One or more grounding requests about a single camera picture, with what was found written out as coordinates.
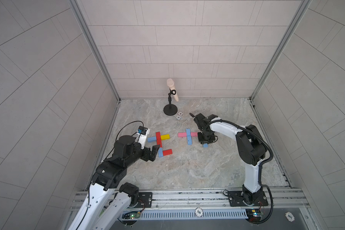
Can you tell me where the black microphone stand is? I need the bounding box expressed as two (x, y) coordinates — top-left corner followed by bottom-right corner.
(163, 90), (178, 116)

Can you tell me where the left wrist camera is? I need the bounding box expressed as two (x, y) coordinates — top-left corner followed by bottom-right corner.
(137, 126), (150, 149)

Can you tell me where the left circuit board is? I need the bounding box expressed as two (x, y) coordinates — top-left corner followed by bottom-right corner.
(122, 211), (141, 220)

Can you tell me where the yellow block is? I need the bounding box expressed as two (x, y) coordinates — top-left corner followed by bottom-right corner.
(161, 134), (170, 140)

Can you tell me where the circuit board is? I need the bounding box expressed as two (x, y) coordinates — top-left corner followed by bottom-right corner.
(122, 211), (141, 220)
(245, 209), (263, 223)

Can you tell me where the poker chip on rail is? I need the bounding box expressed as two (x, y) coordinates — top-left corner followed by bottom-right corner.
(195, 208), (203, 218)

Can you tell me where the poker chip right corner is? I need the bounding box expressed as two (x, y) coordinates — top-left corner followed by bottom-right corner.
(285, 212), (295, 222)

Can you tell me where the right circuit board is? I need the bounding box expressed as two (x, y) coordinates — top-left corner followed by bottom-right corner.
(245, 209), (263, 223)

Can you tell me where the beige wooden microphone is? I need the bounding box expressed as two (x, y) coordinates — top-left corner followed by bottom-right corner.
(167, 78), (179, 102)

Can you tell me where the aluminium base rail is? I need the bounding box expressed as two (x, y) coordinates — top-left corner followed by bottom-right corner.
(117, 187), (309, 222)

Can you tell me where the black corrugated cable hose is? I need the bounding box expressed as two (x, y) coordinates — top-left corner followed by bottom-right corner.
(189, 113), (274, 224)

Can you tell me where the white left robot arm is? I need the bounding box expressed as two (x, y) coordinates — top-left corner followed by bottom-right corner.
(69, 135), (160, 230)

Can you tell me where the red stem block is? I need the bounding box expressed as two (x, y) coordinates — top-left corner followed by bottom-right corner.
(156, 132), (161, 140)

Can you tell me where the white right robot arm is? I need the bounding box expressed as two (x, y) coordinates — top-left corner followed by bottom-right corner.
(194, 114), (274, 206)

